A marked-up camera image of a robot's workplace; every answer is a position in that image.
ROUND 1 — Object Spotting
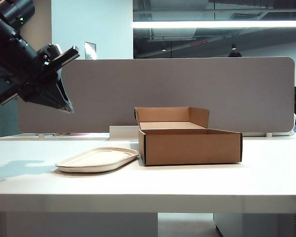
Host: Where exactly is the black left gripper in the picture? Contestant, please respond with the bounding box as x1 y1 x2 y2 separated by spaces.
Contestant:
0 45 80 113

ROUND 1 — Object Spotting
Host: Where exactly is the beige pulp fibre lid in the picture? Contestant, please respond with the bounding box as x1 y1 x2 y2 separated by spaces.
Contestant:
55 146 140 173

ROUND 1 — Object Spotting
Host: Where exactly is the brown cardboard mailer box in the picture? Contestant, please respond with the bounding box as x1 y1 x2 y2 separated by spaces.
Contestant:
134 106 243 166

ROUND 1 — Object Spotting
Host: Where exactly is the dark glass door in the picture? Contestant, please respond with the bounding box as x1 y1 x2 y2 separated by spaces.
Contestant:
0 61 21 139

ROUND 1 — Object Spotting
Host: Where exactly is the grey fabric desk partition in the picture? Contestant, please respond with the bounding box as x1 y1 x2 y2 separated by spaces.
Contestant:
19 56 296 137

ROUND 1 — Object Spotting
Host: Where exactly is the red ceiling sign strip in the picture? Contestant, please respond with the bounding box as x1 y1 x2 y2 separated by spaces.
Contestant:
191 39 209 47

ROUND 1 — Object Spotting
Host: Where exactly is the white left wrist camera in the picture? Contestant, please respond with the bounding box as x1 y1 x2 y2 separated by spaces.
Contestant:
40 43 63 65

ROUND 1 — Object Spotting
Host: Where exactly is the framed wall notice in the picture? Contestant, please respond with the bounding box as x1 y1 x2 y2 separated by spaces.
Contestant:
84 41 97 60

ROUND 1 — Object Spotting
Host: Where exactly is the white cable tray box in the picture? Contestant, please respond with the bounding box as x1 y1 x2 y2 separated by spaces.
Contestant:
109 125 141 141

